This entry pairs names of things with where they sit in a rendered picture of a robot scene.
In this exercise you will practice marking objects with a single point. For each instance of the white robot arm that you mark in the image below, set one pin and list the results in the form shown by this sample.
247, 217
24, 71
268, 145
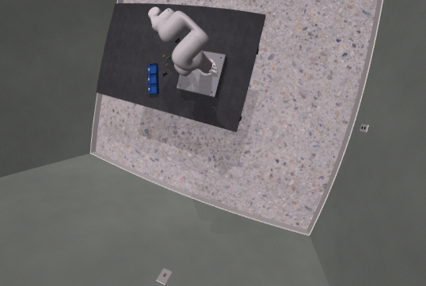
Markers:
184, 55

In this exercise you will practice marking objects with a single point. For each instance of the blue bin rack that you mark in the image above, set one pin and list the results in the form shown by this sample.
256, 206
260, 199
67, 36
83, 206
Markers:
152, 78

